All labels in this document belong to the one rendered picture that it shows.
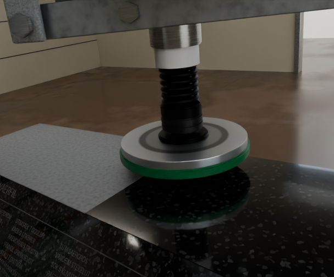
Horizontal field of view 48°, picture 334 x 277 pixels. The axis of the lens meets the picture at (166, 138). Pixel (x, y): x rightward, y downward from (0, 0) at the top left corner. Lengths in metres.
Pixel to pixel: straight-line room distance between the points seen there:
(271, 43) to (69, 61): 3.39
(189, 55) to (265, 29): 5.01
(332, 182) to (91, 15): 0.43
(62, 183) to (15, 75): 5.58
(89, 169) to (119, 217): 0.19
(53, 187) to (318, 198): 0.41
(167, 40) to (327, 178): 0.32
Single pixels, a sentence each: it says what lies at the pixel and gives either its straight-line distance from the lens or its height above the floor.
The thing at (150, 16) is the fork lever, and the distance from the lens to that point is 0.54.
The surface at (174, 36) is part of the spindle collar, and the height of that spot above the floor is 1.05.
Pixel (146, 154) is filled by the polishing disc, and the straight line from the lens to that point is 0.58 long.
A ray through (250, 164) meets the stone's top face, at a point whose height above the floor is 0.82.
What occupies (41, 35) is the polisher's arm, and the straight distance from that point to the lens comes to 0.58.
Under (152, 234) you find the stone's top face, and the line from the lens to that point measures 0.49.
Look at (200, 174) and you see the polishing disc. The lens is 0.55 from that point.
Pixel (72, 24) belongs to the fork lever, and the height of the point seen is 1.08.
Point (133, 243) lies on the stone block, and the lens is 0.49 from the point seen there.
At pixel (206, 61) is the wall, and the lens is 6.02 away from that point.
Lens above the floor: 1.10
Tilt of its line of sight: 20 degrees down
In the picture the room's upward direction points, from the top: 5 degrees counter-clockwise
